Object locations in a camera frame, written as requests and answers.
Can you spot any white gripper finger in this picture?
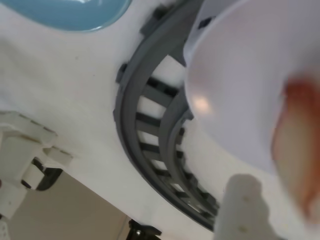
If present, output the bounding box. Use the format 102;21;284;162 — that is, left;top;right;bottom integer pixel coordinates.
213;173;271;240

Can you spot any red shrimp sushi piece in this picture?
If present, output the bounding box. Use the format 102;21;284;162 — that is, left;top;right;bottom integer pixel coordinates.
271;73;320;222

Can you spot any grey dish rack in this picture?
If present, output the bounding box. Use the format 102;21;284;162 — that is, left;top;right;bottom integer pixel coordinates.
112;0;221;232

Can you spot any blue dish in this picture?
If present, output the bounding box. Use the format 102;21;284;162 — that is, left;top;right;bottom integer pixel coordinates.
4;0;133;33

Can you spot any white round plate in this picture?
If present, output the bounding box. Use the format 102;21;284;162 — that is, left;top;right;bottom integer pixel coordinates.
183;0;320;180

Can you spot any black table clamp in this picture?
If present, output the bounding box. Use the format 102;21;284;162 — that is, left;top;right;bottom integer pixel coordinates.
21;156;64;193

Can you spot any black mounting bracket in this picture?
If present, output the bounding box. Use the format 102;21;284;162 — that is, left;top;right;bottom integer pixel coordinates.
128;218;163;240

